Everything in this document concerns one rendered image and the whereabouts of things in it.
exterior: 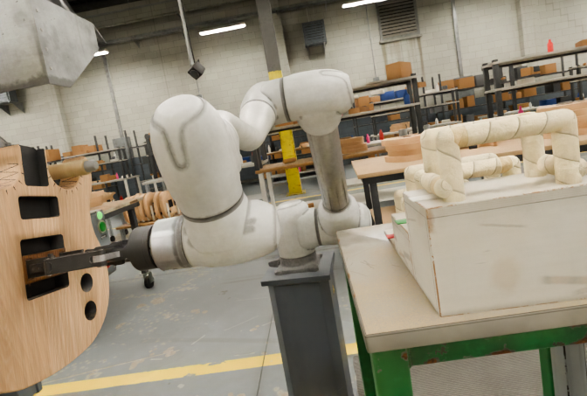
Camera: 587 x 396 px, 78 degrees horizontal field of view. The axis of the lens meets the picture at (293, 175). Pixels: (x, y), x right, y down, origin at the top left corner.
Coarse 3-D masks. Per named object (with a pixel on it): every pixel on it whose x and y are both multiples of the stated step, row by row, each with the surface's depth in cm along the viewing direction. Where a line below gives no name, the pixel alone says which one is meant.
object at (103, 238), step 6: (96, 210) 109; (102, 210) 111; (102, 216) 110; (96, 222) 107; (96, 228) 106; (96, 234) 106; (102, 234) 108; (102, 240) 108; (108, 240) 111; (108, 270) 109; (114, 270) 112
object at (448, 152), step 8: (440, 144) 54; (448, 144) 53; (456, 144) 53; (440, 152) 54; (448, 152) 53; (456, 152) 53; (440, 160) 54; (448, 160) 53; (456, 160) 53; (440, 168) 55; (448, 168) 54; (456, 168) 53; (440, 176) 55; (448, 176) 54; (456, 176) 54; (456, 184) 54; (456, 192) 54; (464, 192) 54; (448, 200) 55; (456, 200) 54
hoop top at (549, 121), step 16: (544, 112) 53; (560, 112) 52; (464, 128) 53; (480, 128) 53; (496, 128) 52; (512, 128) 52; (528, 128) 52; (544, 128) 52; (560, 128) 52; (464, 144) 53
